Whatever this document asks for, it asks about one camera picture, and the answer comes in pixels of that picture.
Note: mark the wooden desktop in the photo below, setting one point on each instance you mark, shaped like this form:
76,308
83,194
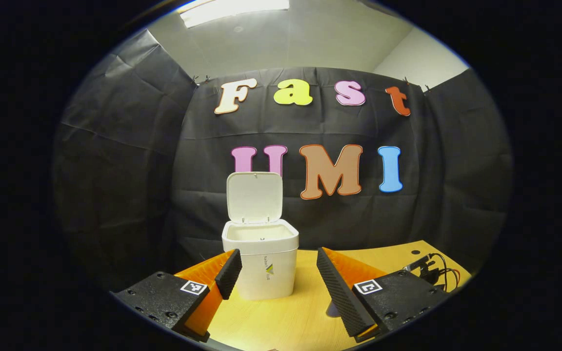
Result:
291,321

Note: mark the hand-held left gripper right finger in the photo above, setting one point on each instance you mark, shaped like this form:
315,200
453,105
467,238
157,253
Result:
339,292

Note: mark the black backdrop cloth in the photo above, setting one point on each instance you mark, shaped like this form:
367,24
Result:
125,170

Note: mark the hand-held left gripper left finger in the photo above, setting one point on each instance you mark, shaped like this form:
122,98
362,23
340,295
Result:
230,273

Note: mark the white desktop garbage bin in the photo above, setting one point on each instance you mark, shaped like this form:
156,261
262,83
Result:
266,273

